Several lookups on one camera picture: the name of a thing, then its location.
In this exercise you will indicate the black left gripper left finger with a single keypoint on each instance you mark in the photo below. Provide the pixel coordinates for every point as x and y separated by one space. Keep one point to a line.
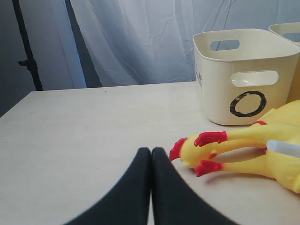
127 203

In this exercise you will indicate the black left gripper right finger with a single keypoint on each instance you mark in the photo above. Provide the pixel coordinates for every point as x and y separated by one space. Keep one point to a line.
174 202

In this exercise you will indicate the rubber chicken bins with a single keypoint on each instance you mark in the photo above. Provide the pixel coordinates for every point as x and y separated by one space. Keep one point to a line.
282 124

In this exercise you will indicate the whole rubber chicken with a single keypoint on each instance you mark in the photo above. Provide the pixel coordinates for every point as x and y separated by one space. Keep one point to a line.
283 168

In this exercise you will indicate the cream bin marked O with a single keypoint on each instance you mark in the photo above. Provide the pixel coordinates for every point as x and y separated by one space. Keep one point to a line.
243 73

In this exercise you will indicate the white backdrop cloth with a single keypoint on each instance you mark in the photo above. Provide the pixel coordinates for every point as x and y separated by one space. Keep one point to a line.
130 42

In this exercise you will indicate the black stand pole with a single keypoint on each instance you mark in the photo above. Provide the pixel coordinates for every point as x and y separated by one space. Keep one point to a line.
30 62

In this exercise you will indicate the cream bin marked X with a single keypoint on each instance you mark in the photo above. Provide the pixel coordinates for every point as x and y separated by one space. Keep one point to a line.
282 29

